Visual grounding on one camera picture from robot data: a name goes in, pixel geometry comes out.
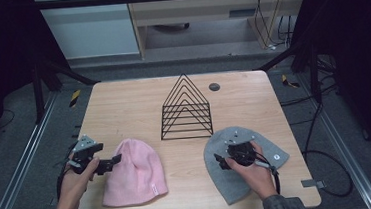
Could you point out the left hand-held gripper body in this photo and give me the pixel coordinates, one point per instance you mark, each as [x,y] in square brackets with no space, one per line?
[85,146]

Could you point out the person's left hand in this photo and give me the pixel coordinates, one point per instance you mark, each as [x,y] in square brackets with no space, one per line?
[73,188]

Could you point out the person's right hand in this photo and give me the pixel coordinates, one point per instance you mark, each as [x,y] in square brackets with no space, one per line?
[256,177]

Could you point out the grey knit beanie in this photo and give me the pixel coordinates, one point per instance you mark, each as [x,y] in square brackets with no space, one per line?
[224,181]

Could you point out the grey metal bracket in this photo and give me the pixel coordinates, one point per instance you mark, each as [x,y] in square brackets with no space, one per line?
[313,183]

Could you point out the black metal stand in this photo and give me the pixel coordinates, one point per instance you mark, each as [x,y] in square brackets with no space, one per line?
[315,74]
[38,92]

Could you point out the grey round table grommet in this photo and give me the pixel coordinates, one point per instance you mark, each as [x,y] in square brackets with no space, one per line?
[214,86]

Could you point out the white cabinet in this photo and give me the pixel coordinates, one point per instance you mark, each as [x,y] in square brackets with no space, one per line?
[90,28]

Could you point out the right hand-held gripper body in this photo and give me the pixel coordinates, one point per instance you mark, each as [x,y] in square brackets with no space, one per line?
[240,147]

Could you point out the pink knit beanie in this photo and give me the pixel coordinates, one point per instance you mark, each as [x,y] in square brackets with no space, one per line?
[135,175]

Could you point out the dark curtain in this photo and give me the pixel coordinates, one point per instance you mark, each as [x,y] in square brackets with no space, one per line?
[360,54]
[0,65]

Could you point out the aluminium floor rail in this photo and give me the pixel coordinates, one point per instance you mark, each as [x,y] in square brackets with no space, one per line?
[20,157]
[340,145]

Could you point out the yellow and black tape strip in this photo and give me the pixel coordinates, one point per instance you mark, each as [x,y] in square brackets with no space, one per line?
[75,97]
[287,81]

